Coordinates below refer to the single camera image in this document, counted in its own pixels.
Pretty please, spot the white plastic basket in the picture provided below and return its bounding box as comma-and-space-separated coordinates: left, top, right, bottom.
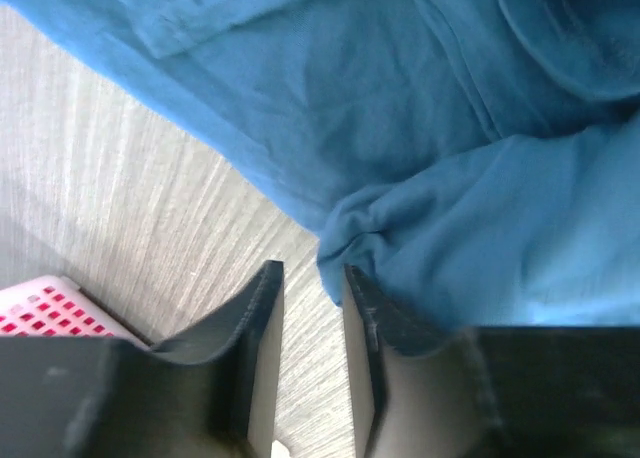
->
0, 275, 146, 348

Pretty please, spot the dark teal blue t-shirt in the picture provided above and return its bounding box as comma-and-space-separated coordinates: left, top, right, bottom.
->
2, 0, 639, 329

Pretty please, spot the pink shirt in basket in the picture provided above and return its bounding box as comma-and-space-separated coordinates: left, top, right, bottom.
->
1, 287, 126, 337

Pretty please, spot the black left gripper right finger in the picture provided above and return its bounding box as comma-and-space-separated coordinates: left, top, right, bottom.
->
343, 266, 639, 457

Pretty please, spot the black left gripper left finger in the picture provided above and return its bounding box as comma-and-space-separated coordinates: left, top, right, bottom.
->
1, 261, 284, 457

